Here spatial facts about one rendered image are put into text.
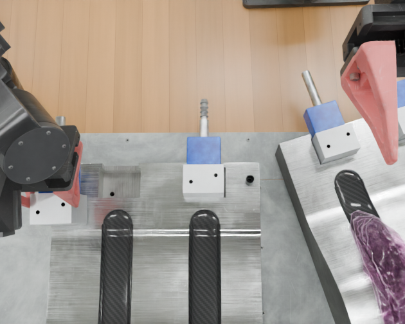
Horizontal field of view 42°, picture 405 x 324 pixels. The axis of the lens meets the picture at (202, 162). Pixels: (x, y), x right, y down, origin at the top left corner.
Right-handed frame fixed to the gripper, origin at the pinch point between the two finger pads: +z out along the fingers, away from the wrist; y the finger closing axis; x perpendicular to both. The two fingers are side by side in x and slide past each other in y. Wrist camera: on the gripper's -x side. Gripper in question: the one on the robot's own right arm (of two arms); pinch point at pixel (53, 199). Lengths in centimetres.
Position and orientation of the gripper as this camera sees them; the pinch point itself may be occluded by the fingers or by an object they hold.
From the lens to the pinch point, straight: 63.6
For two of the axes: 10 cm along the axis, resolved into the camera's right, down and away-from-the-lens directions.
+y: 9.9, -0.4, -1.0
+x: 0.3, -8.0, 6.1
